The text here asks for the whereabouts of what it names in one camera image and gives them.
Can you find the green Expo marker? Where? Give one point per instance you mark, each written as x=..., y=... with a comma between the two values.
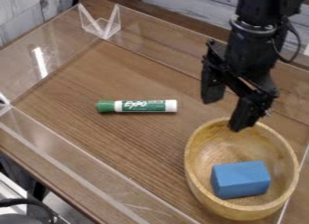
x=137, y=106

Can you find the clear acrylic tray wall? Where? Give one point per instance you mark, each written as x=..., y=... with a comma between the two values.
x=115, y=164

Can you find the clear acrylic corner bracket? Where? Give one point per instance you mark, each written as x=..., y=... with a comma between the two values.
x=103, y=28

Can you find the brown wooden bowl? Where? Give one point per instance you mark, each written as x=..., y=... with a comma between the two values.
x=216, y=145

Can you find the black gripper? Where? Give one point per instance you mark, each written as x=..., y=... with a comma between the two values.
x=240, y=65

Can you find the blue foam block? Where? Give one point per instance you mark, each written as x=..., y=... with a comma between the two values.
x=244, y=179

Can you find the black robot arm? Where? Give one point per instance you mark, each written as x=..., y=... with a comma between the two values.
x=267, y=12

